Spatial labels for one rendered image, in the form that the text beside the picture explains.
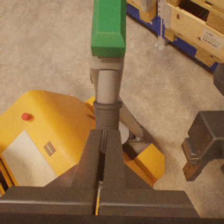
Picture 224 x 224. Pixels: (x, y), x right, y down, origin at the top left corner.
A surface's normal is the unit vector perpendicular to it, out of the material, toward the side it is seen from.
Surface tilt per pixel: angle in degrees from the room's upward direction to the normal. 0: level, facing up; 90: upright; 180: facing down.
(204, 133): 74
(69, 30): 0
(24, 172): 0
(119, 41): 47
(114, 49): 90
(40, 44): 0
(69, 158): 14
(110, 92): 42
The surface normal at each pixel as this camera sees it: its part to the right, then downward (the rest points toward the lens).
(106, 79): -0.27, 0.18
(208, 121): 0.00, -0.71
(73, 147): 0.33, -0.66
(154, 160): 0.03, -0.49
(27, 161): -0.26, -0.26
